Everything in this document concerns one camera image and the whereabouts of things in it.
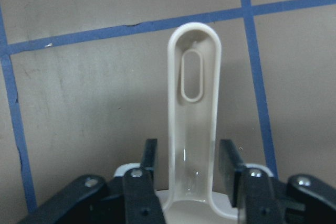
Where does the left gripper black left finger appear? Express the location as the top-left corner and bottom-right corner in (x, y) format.
(122, 138), (164, 223)

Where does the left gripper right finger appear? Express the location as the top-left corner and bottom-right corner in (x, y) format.
(219, 140), (282, 223)

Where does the beige plastic dustpan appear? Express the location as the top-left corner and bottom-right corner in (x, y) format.
(157, 22), (238, 223)

